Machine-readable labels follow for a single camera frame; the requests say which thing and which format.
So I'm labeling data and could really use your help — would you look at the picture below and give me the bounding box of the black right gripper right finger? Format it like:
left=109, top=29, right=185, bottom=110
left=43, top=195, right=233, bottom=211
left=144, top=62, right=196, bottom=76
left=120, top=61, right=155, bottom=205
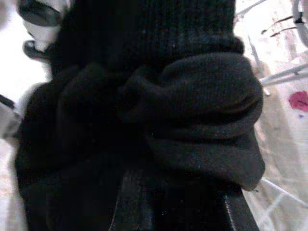
left=223, top=189, right=262, bottom=231

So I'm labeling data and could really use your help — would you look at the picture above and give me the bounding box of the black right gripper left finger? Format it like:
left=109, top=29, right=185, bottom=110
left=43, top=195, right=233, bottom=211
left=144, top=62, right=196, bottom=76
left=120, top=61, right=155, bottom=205
left=114, top=168, right=157, bottom=231

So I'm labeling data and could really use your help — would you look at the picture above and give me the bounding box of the black garment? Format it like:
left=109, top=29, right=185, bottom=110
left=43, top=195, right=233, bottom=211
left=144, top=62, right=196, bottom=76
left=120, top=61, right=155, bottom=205
left=14, top=0, right=267, bottom=231

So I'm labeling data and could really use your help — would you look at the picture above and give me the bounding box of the small pink object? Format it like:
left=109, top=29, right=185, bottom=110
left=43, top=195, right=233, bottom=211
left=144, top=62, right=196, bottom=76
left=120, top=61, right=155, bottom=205
left=288, top=90, right=308, bottom=110

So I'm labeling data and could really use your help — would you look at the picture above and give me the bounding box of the black metal drying rack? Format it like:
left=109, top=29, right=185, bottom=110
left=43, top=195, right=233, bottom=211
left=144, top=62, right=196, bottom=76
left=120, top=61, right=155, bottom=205
left=234, top=0, right=308, bottom=217

